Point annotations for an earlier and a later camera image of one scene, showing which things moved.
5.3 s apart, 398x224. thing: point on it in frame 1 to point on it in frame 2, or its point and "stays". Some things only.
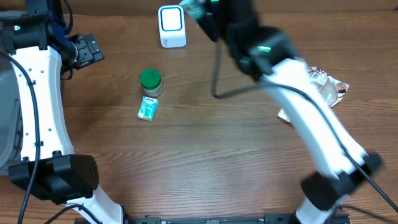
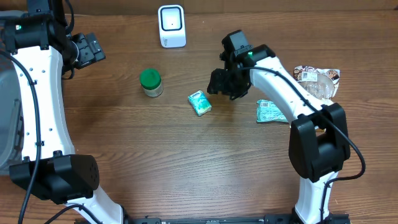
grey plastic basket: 10,126 stays
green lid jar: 150,79 stays
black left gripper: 91,53 stays
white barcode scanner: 172,26 stays
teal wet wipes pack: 196,9 to 267,111
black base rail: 252,219 stays
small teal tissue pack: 148,109 to 199,102
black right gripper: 212,32 to 219,84
